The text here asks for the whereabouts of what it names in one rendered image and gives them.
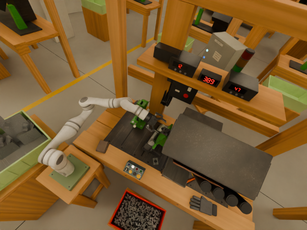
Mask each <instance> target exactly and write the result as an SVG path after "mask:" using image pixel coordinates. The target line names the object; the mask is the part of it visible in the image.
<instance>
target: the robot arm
mask: <svg viewBox="0 0 307 230"><path fill-rule="evenodd" d="M79 105H80V106H81V108H82V109H83V111H82V113H81V114H80V115H79V116H77V117H74V118H71V119H69V120H68V121H67V122H66V123H65V125H64V126H63V127H62V129H61V130H60V132H59V133H58V134H57V135H56V136H55V137H54V139H53V140H52V141H51V142H50V143H49V144H48V145H47V146H46V147H45V148H44V149H43V151H42V152H41V153H40V155H39V157H38V162H39V163H41V164H44V165H48V166H50V167H51V168H52V169H53V170H55V171H56V172H58V173H60V174H61V175H63V176H65V177H67V176H68V175H70V174H72V173H73V171H74V165H73V164H72V163H71V162H70V161H69V160H68V159H67V156H66V155H65V154H64V152H62V151H59V150H56V148H57V147H58V146H59V145H60V144H61V143H62V142H64V141H66V140H68V139H70V138H72V137H73V136H75V135H76V134H77V132H78V131H79V129H80V128H81V126H82V125H83V123H84V122H85V120H86V119H87V118H88V117H89V115H90V114H91V113H92V112H93V111H94V109H95V105H99V106H102V107H105V108H118V107H122V108H123V109H125V110H127V111H129V112H132V113H133V114H135V115H136V116H138V117H139V118H140V119H142V120H143V121H145V122H146V123H148V125H147V126H146V128H147V129H148V130H149V131H150V132H153V131H155V132H156V133H159V131H158V130H156V129H155V128H154V125H155V124H156V122H157V120H162V121H163V122H165V123H166V120H165V119H163V115H162V114H160V113H158V112H156V113H155V115H153V114H151V113H150V112H149V111H150V109H147V110H145V109H143V108H142V107H140V106H139V105H134V104H133V103H132V99H131V98H129V97H123V98H118V99H101V98H94V97H83V98H81V99H80V100H79ZM156 115H159V116H161V117H160V118H156ZM150 125H151V126H152V129H151V128H150V127H149V126H150Z"/></svg>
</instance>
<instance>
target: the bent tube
mask: <svg viewBox="0 0 307 230"><path fill-rule="evenodd" d="M164 127H166V128H168V127H167V126H165V125H164V124H161V125H160V126H159V127H158V128H157V130H158V131H160V132H161V131H162V130H163V128H164ZM157 135H158V133H156V132H154V134H153V135H152V137H151V138H153V139H155V137H156V136H157ZM151 138H150V139H151ZM147 143H148V144H149V141H148V142H147Z"/></svg>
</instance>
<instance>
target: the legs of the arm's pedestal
mask: <svg viewBox="0 0 307 230"><path fill-rule="evenodd" d="M94 178H96V179H98V181H99V182H100V185H99V186H98V188H97V189H96V190H95V192H94V193H93V194H92V196H91V197H90V198H89V197H87V196H85V195H83V194H82V193H83V192H84V191H85V190H86V188H87V187H88V186H89V184H90V183H91V182H92V181H93V179H94ZM110 184H111V183H110V181H109V180H108V178H107V176H106V174H105V173H104V171H103V169H102V167H101V166H100V168H99V169H98V170H97V171H96V173H95V174H94V175H93V177H92V178H91V179H90V180H89V182H88V183H87V184H86V185H85V186H84V188H83V189H82V190H81V192H80V193H79V194H78V196H77V197H76V198H75V199H74V201H73V202H72V204H75V205H80V206H84V207H88V208H93V209H94V207H95V206H96V205H97V203H98V202H96V201H95V198H96V197H97V196H98V194H99V193H100V191H101V190H102V189H103V187H105V188H108V187H109V186H110Z"/></svg>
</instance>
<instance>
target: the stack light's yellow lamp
mask: <svg viewBox="0 0 307 230"><path fill-rule="evenodd" d="M247 63H248V61H245V60H243V59H242V58H241V57H240V58H239V59H238V61H237V62H236V66H238V67H239V68H244V67H245V65H246V64H247Z"/></svg>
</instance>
